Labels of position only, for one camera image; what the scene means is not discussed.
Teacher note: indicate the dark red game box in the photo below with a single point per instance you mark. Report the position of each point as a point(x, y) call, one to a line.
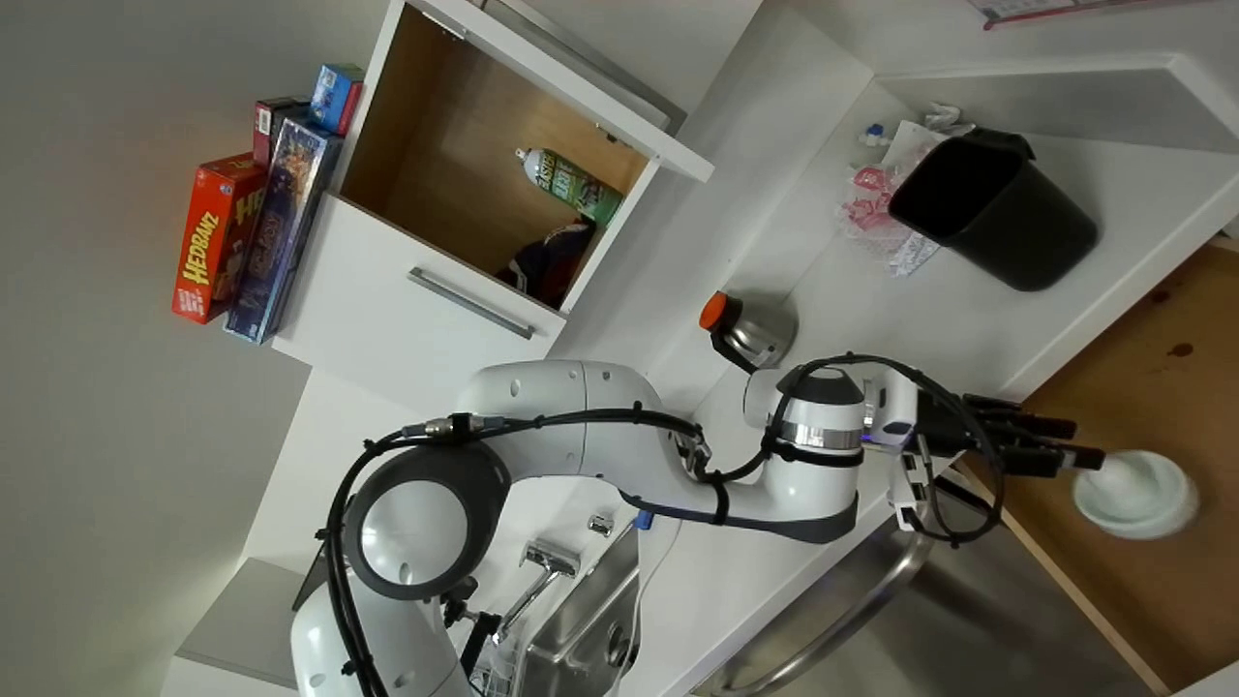
point(268, 116)

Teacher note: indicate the dark red object on shelf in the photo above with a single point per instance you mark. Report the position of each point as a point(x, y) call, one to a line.
point(550, 263)

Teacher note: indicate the black trash bin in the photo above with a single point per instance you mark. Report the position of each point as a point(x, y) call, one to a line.
point(984, 198)

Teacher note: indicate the red board game box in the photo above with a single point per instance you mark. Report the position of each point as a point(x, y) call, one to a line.
point(221, 214)

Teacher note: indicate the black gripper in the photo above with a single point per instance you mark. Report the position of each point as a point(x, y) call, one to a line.
point(960, 423)

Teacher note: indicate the blue board game box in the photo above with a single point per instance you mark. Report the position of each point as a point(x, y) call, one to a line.
point(297, 181)

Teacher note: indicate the small orange-lid steel carafe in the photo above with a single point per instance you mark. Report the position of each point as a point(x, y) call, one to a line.
point(748, 329)

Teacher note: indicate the white mushroom-shaped object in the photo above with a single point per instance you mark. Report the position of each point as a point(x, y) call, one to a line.
point(1135, 494)

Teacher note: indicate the white overhead cabinet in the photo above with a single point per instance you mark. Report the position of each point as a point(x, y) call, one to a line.
point(402, 280)

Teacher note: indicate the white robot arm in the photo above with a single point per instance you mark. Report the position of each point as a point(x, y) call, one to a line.
point(416, 511)

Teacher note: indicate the green wipes canister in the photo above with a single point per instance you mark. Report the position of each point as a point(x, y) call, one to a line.
point(567, 183)

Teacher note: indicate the chrome faucet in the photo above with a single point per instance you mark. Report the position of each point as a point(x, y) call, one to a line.
point(576, 634)

